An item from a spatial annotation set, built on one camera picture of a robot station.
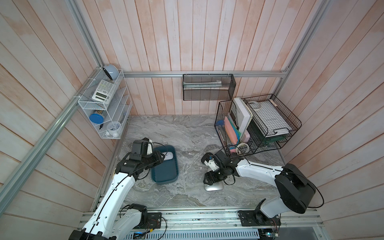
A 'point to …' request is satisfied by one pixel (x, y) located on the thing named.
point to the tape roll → (238, 151)
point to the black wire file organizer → (235, 127)
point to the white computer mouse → (168, 155)
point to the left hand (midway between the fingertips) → (163, 158)
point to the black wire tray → (262, 144)
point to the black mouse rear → (206, 157)
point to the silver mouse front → (215, 186)
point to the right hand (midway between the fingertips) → (208, 179)
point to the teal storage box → (167, 171)
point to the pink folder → (230, 131)
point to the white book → (243, 115)
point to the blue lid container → (96, 118)
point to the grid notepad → (272, 122)
